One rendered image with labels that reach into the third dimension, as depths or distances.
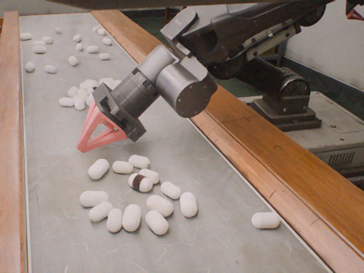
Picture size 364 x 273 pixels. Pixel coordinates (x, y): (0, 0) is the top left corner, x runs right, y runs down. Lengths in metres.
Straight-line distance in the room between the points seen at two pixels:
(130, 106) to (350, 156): 0.94
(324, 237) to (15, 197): 0.37
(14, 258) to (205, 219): 0.22
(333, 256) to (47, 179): 0.39
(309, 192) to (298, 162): 0.07
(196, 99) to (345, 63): 2.49
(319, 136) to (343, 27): 1.76
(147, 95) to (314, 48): 2.68
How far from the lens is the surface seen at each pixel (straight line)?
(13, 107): 0.71
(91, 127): 0.52
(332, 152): 1.23
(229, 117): 0.62
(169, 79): 0.46
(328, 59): 3.02
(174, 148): 0.57
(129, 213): 0.42
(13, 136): 0.61
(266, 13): 0.49
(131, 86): 0.50
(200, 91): 0.45
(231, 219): 0.44
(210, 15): 0.50
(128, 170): 0.50
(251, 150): 0.53
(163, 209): 0.42
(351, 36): 2.87
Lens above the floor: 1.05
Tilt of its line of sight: 30 degrees down
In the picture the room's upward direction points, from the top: 2 degrees clockwise
